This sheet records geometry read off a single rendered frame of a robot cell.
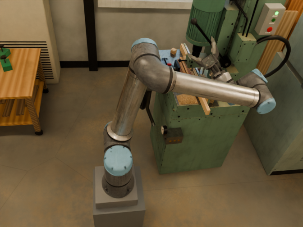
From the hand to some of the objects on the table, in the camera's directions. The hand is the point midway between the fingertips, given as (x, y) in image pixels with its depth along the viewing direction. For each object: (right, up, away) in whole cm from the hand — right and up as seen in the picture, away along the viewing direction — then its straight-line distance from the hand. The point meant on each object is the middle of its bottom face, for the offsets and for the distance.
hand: (199, 44), depth 151 cm
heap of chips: (-3, -28, +29) cm, 40 cm away
